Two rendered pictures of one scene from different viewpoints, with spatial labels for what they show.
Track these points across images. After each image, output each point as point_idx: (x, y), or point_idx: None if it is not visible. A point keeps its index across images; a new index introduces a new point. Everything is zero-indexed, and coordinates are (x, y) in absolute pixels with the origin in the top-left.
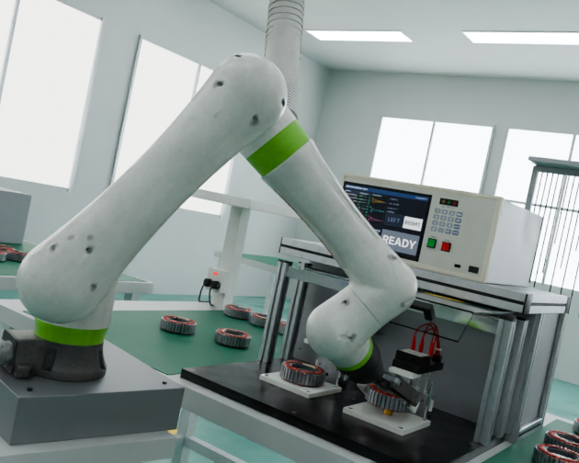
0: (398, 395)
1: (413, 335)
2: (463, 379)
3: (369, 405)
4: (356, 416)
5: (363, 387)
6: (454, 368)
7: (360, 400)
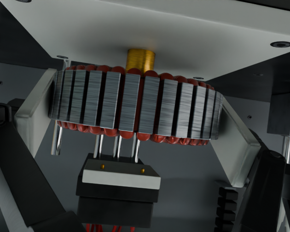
0: (6, 167)
1: (161, 187)
2: (68, 132)
3: (207, 67)
4: (252, 8)
5: (231, 133)
6: (85, 147)
7: (240, 74)
